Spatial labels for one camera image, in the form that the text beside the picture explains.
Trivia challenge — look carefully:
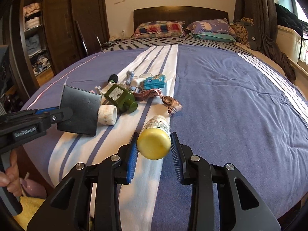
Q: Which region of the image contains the black cardboard box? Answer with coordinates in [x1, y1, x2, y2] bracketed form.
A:
[57, 85, 102, 136]

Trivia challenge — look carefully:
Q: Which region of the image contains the white tissue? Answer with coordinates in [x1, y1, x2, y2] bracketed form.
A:
[95, 86, 105, 96]

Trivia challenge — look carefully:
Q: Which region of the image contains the white tape roll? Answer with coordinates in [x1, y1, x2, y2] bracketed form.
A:
[98, 105, 117, 126]

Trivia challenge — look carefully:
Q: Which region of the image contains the green glass bottle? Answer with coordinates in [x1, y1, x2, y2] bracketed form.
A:
[104, 84, 138, 113]

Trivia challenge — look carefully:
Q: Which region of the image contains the yellow lotion bottle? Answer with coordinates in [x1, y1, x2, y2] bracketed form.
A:
[137, 115, 171, 160]

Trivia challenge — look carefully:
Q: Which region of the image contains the small white tube bottle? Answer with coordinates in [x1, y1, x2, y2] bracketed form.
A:
[131, 77, 146, 87]

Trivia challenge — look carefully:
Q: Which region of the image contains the plaid ribbon hair tie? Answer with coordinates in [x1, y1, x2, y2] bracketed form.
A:
[132, 88, 183, 116]

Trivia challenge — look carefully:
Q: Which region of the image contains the blue wet wipes pack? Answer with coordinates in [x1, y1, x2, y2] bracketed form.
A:
[143, 74, 166, 90]

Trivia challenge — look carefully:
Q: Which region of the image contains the person left hand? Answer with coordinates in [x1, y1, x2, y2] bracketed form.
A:
[0, 150, 22, 197]

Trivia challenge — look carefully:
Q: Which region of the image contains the yellow fluffy slipper left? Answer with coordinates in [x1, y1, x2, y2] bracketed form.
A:
[14, 196, 44, 230]

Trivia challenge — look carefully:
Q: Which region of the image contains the dark wooden wardrobe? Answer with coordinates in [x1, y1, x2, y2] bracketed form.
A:
[1, 0, 110, 100]

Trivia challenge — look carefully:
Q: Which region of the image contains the blue white striped bedspread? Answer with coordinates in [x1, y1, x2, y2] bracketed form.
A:
[24, 45, 307, 218]

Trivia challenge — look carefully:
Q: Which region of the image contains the black zebra pattern sheet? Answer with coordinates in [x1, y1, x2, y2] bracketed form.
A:
[103, 35, 252, 55]

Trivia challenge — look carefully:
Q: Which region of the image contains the plaid multicolour pillow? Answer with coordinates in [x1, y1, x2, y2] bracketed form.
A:
[132, 21, 185, 39]

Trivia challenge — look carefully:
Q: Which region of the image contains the teal pillow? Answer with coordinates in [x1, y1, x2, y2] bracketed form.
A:
[192, 32, 236, 43]

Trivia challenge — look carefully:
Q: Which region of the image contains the brown floral cushion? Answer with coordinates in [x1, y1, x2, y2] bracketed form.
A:
[231, 17, 255, 49]

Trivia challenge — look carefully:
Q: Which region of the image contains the white storage box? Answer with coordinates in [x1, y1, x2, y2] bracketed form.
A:
[276, 25, 301, 63]

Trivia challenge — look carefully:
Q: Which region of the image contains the purple elephant pillow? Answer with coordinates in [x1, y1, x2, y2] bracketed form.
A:
[186, 18, 236, 37]

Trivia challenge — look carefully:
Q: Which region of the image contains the dark wooden headboard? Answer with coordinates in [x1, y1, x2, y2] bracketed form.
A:
[133, 6, 229, 30]

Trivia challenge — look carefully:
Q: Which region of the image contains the brown curtain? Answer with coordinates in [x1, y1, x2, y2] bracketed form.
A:
[234, 0, 296, 81]

